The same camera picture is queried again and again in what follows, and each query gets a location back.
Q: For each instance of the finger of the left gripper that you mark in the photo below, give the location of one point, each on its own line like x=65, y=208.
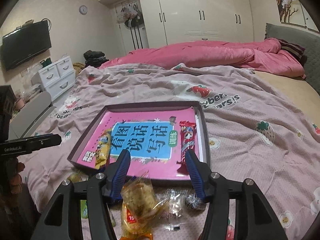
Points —
x=27, y=145

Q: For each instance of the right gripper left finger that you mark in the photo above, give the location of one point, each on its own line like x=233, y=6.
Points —
x=116, y=175

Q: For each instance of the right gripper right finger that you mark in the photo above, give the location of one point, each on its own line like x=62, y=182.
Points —
x=199, y=173

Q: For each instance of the yellow snack bar pack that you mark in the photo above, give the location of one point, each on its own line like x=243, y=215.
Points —
x=103, y=149

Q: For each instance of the dark round snack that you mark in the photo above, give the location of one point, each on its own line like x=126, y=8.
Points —
x=192, y=202

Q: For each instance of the clear candy pack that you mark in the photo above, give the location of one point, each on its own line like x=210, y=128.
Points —
x=174, y=215

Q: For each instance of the orange rice cracker pack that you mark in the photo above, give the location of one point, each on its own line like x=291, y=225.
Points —
x=141, y=208

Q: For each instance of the red long snack pack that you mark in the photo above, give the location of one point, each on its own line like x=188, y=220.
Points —
x=187, y=133

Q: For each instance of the green snack pack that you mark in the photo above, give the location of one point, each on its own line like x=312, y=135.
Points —
x=83, y=209

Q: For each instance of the pink blue children's book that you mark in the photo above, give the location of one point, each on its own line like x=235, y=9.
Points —
x=152, y=138

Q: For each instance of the pink strawberry print blanket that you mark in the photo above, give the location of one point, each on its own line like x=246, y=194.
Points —
x=254, y=132

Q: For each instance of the white drawer cabinet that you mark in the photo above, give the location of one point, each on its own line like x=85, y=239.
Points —
x=56, y=78

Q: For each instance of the dark clothes pile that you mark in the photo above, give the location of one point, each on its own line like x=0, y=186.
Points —
x=94, y=58

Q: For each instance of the pink quilt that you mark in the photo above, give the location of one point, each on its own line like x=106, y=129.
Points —
x=266, y=56

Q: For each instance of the dark striped pillow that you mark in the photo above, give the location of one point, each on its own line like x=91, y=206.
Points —
x=295, y=50

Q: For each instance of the hanging bags and hats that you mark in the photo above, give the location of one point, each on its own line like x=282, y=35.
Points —
x=132, y=16

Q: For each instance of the white wardrobe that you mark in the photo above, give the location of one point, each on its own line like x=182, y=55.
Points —
x=174, y=21

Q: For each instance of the grey padded headboard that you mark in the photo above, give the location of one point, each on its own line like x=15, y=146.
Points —
x=302, y=45

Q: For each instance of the black wall television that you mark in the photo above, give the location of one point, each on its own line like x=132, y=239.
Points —
x=21, y=45

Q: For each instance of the round wall clock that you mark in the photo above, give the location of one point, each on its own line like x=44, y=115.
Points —
x=83, y=10

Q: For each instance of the floral wall painting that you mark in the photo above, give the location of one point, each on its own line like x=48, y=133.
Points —
x=293, y=12

